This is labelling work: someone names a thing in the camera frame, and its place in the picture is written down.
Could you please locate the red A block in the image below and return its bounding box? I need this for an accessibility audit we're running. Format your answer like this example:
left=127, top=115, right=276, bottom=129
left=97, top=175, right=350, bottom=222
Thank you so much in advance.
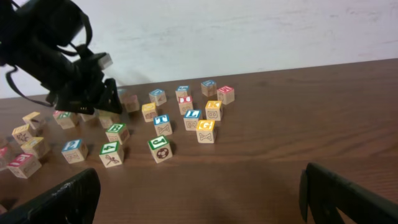
left=53, top=110, right=64, bottom=125

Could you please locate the yellow G block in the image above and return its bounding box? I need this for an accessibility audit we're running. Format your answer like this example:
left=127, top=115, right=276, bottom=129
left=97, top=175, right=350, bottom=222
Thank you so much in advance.
left=196, top=119, right=216, bottom=144

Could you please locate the blue D block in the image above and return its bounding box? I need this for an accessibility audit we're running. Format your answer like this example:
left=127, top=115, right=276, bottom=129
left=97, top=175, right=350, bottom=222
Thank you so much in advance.
left=149, top=89, right=167, bottom=106

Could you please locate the green B block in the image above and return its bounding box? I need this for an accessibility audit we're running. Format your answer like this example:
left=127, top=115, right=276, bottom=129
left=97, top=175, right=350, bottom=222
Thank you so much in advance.
left=105, top=123, right=130, bottom=145

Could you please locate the green N block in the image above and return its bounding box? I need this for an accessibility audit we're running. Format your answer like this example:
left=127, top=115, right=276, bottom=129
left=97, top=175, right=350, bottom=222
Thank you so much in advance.
left=57, top=112, right=78, bottom=129

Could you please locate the green 4 block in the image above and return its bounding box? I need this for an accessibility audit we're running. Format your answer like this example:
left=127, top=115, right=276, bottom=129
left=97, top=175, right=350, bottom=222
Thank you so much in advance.
left=99, top=141, right=124, bottom=168

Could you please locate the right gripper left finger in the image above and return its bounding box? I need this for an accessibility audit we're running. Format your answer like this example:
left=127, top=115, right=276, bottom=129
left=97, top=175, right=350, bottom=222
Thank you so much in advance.
left=1, top=168, right=101, bottom=224

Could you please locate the blue L block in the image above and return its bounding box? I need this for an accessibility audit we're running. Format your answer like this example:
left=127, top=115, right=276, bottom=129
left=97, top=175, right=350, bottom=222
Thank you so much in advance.
left=183, top=110, right=202, bottom=131

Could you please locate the red E block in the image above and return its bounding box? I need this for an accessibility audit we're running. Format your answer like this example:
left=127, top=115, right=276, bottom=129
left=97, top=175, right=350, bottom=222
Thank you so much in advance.
left=7, top=153, right=42, bottom=179

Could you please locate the red I block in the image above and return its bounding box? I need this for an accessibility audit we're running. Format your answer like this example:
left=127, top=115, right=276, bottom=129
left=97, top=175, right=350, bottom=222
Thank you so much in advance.
left=178, top=96, right=193, bottom=115

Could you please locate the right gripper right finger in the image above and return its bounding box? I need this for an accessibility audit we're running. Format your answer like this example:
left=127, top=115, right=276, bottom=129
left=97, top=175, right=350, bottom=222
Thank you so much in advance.
left=298, top=162, right=397, bottom=223

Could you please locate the yellow O block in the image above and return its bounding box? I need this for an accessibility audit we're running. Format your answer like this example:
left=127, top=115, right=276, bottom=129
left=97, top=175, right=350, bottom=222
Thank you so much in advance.
left=98, top=110, right=120, bottom=129
left=142, top=103, right=158, bottom=123

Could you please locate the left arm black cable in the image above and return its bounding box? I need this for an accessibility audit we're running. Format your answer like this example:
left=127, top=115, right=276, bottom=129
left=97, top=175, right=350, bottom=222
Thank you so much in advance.
left=5, top=0, right=94, bottom=108

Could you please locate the blue T block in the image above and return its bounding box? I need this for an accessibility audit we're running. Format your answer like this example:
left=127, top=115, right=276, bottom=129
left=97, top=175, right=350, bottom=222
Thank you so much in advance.
left=154, top=114, right=173, bottom=136

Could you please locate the yellow K block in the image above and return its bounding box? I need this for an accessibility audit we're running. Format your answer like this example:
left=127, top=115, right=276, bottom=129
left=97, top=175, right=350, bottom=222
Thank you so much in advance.
left=205, top=101, right=223, bottom=121

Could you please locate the blue P block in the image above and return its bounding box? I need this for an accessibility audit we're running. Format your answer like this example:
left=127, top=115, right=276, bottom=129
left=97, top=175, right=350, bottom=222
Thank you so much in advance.
left=118, top=88, right=129, bottom=104

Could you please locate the green J block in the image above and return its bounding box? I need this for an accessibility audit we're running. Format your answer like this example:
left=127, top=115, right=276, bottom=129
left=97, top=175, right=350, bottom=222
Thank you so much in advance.
left=147, top=135, right=173, bottom=164

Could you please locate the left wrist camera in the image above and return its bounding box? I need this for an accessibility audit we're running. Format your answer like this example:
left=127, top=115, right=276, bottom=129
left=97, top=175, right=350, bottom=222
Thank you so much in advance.
left=98, top=53, right=113, bottom=70

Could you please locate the red M block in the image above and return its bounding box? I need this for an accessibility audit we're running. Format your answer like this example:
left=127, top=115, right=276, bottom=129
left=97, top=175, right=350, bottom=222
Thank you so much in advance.
left=217, top=86, right=234, bottom=105

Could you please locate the blue S block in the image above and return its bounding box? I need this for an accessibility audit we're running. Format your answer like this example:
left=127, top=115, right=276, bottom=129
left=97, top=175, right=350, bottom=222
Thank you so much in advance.
left=175, top=85, right=192, bottom=99

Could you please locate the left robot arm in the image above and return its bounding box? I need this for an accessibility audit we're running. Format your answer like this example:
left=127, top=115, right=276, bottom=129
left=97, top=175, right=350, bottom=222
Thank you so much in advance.
left=1, top=0, right=123, bottom=114

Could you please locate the red U block upper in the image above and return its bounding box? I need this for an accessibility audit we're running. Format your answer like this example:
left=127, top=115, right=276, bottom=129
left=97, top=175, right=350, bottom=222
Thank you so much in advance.
left=124, top=95, right=140, bottom=113

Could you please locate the blue Q block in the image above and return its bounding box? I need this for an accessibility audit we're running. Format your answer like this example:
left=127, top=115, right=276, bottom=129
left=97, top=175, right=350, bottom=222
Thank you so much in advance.
left=201, top=80, right=217, bottom=97

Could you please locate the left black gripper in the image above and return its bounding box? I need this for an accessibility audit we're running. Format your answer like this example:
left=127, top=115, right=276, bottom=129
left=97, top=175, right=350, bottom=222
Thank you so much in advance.
left=45, top=52, right=123, bottom=114

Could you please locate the blue 2 block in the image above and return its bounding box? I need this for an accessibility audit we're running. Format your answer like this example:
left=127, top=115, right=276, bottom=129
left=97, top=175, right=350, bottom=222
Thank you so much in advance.
left=61, top=139, right=88, bottom=164

